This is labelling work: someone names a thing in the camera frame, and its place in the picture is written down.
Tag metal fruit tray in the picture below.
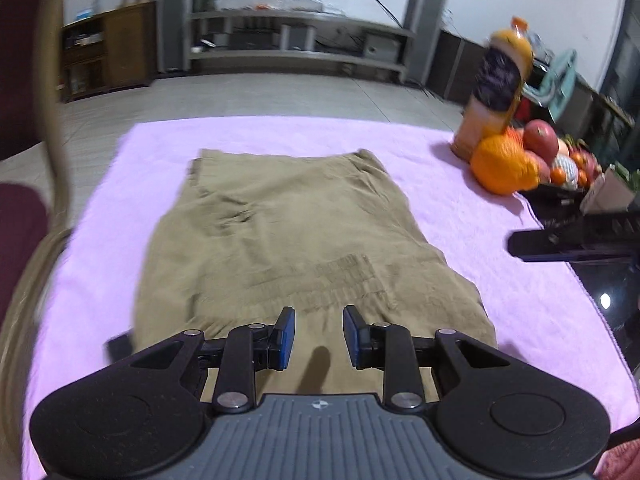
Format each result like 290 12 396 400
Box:
520 180 597 203

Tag grey floor speaker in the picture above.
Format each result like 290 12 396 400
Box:
404 0 457 87
156 0 202 74

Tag wooden cabinet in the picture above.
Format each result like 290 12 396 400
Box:
60 1 157 104

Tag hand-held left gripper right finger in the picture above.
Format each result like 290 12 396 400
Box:
342 305 511 413

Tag black strap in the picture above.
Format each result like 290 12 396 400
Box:
604 426 640 457

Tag khaki pants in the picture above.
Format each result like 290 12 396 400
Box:
131 147 498 396

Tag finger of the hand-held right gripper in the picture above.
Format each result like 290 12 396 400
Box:
507 227 587 264

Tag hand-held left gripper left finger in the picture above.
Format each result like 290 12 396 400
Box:
130 306 296 414

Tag grey tv stand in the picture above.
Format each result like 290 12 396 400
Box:
184 0 417 82

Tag fruit in white foam net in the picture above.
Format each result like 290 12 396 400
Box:
550 154 580 187

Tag large bumpy orange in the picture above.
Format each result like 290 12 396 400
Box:
470 134 540 197

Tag dark sideboard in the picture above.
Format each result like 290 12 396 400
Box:
439 29 638 133

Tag pink apple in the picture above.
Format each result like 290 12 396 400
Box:
530 152 554 184

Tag orange juice bottle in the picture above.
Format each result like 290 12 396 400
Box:
450 16 534 159

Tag red apple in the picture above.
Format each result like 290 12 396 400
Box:
522 119 560 166

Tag maroon chair with gold frame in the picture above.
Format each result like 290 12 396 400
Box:
0 0 76 480

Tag pink towel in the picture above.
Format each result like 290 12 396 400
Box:
20 115 640 480

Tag pink dragon fruit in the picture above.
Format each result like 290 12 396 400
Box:
582 150 603 183

